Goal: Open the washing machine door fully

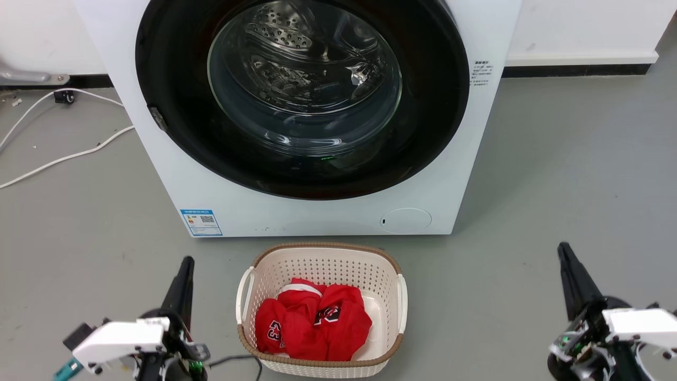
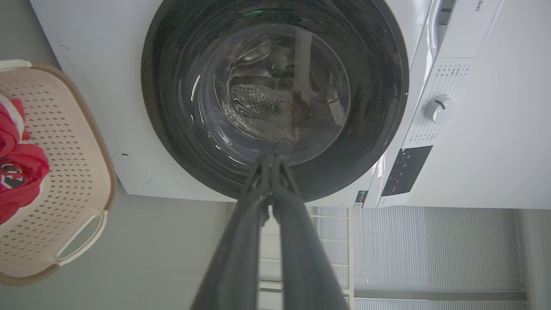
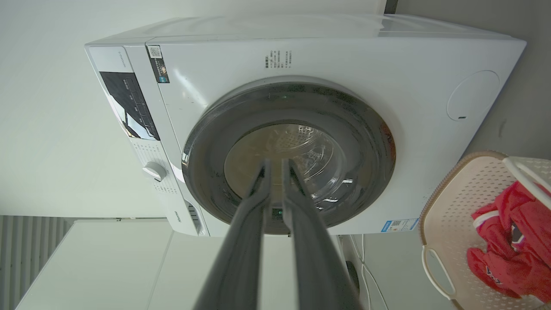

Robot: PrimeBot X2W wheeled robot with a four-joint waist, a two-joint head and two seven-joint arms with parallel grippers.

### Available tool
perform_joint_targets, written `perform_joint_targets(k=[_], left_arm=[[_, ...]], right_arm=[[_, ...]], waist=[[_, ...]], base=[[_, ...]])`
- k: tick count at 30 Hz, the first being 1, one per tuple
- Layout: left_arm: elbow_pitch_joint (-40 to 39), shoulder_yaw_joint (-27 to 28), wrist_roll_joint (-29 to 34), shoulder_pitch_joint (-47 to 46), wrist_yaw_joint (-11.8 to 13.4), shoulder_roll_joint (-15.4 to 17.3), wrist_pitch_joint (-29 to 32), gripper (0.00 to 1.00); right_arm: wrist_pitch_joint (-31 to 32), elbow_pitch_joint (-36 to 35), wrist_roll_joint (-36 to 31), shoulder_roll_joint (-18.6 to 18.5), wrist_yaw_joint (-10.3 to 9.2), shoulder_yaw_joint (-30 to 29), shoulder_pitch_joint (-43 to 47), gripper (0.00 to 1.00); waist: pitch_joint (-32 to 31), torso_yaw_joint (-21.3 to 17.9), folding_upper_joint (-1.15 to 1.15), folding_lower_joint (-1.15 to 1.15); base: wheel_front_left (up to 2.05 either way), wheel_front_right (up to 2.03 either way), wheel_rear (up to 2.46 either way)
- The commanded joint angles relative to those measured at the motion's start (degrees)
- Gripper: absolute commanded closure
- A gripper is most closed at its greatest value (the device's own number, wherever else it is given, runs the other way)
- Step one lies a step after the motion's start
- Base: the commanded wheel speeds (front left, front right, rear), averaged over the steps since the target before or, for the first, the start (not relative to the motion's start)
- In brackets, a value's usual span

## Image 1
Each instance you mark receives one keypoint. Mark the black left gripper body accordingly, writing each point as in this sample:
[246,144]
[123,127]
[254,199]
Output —
[180,365]

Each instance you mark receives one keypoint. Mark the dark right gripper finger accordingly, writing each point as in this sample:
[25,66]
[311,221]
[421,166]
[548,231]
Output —
[570,291]
[584,288]

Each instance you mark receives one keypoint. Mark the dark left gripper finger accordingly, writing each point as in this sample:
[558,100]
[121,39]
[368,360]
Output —
[187,296]
[174,296]

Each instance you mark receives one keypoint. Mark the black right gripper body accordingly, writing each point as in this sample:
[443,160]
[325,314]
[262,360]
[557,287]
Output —
[592,338]

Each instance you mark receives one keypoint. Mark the black round glass washer door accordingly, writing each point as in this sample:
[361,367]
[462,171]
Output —
[174,79]

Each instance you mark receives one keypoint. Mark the white front-load washing machine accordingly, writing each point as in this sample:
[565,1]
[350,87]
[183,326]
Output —
[317,217]

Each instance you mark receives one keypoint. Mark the metal door hinge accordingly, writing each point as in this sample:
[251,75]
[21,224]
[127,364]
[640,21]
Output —
[158,119]

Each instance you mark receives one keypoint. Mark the blue energy label sticker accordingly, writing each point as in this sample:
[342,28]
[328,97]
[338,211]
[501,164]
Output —
[201,223]

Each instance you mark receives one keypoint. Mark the teal connector piece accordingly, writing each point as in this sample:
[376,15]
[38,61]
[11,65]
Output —
[67,369]

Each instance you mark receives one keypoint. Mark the red jersey garment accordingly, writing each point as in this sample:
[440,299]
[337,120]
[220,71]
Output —
[312,328]

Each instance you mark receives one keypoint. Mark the cream plastic laundry basket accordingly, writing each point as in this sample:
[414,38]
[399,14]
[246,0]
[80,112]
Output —
[317,264]

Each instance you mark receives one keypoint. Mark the round white filter cover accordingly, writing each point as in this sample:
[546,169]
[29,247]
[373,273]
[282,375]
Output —
[406,220]

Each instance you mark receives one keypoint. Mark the small black caster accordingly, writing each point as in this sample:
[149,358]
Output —
[64,97]

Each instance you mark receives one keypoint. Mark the small printed text sticker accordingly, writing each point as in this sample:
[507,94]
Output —
[482,73]

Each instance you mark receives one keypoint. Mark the stainless steel washer drum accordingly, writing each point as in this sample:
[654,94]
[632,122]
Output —
[296,58]

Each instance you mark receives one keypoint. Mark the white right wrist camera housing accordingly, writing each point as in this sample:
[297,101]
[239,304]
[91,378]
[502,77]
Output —
[642,325]

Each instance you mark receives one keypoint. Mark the grey metal floor bracket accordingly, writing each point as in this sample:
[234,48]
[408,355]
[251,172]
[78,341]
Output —
[26,76]

